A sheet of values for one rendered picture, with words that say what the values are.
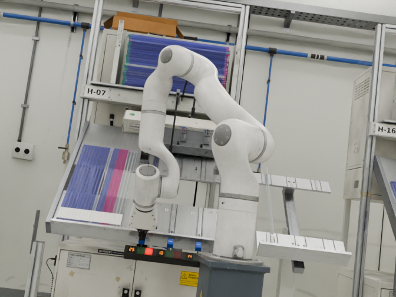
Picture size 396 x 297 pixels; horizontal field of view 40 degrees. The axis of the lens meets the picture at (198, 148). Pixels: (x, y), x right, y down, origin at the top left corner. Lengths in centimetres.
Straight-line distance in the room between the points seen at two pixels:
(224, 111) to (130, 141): 96
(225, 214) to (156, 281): 92
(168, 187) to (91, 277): 75
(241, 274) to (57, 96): 293
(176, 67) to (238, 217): 55
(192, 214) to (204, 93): 66
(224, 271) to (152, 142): 57
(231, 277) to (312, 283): 270
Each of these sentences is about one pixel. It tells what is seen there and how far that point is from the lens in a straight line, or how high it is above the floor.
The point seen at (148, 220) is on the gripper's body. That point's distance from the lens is 201.
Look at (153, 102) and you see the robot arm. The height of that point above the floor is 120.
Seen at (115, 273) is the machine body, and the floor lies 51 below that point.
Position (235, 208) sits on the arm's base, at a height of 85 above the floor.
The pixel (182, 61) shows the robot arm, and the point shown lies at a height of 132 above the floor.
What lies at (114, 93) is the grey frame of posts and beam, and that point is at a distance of 268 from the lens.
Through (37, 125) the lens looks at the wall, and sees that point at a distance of 426.
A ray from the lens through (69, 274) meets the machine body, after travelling 250.
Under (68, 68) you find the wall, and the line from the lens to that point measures 430.
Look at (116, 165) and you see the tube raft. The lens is 243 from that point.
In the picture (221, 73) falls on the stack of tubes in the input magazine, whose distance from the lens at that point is 267.
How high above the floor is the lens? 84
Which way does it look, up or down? 6 degrees up
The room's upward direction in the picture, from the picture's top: 7 degrees clockwise
